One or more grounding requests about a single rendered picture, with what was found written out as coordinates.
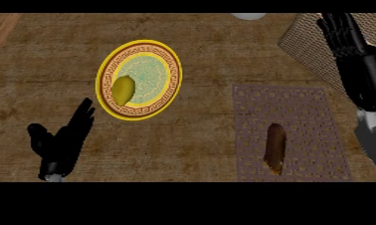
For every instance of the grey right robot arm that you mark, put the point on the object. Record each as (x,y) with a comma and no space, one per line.
(366,134)

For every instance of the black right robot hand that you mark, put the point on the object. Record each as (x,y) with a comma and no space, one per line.
(353,66)

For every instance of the purple-grey patterned placemat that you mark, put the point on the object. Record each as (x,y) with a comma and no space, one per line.
(302,129)

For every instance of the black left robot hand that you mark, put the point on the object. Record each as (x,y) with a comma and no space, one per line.
(61,142)

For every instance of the yellow-green lemon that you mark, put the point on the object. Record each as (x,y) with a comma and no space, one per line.
(123,90)

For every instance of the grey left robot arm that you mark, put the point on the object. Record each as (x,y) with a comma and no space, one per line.
(55,178)

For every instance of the yellow patterned round plate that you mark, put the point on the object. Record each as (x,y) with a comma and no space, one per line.
(139,79)

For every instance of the pale grey round object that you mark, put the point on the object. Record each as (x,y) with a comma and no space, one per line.
(248,15)

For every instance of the beige wicker basket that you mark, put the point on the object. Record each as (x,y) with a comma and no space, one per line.
(313,44)

